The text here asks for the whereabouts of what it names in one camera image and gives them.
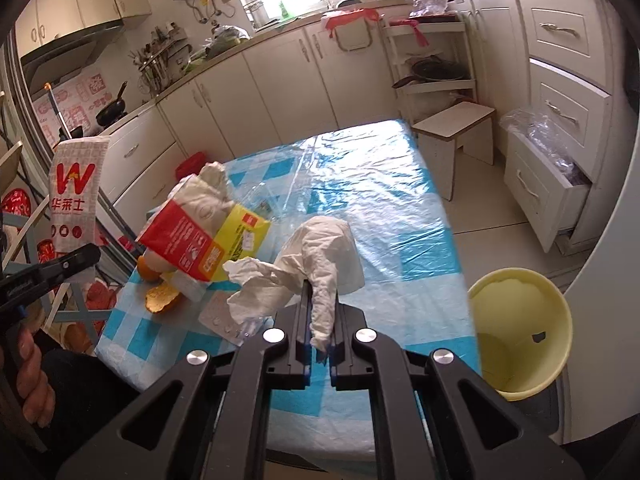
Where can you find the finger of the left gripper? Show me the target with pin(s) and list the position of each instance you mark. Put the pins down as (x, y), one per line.
(23, 288)

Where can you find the red trash bin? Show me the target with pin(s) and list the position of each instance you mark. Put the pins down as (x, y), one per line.
(192, 165)

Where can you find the white tissue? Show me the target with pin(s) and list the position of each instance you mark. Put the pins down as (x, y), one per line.
(322, 252)

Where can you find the black frying pan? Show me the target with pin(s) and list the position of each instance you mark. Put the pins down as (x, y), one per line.
(114, 110)

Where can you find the person's left hand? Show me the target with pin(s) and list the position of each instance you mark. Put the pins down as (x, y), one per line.
(32, 384)

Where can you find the red plastic bag on handle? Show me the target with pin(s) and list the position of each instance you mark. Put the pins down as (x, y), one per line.
(340, 17)

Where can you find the small white stool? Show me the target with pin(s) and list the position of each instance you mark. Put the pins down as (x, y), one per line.
(465, 126)

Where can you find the blue checkered plastic tablecloth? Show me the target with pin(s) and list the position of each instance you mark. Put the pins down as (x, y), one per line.
(373, 177)

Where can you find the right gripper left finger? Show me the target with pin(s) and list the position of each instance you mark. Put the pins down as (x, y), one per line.
(292, 366)

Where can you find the white shelf rack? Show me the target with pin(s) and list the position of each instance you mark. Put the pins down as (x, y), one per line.
(431, 63)

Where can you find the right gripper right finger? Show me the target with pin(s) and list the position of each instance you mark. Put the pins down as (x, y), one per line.
(347, 370)

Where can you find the open white drawer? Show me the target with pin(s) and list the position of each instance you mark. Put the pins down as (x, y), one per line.
(542, 177)

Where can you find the red yellow paper package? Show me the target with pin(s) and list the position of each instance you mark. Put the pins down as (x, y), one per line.
(197, 229)

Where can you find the white Wallace paper bag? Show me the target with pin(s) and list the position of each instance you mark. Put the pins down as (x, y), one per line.
(74, 183)

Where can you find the silver pill blister pack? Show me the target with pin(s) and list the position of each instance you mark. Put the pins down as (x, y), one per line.
(216, 317)

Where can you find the yellow plastic trash bin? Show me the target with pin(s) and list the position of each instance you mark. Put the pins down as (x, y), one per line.
(524, 331)

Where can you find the orange peel piece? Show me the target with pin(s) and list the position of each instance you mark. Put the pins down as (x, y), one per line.
(162, 298)

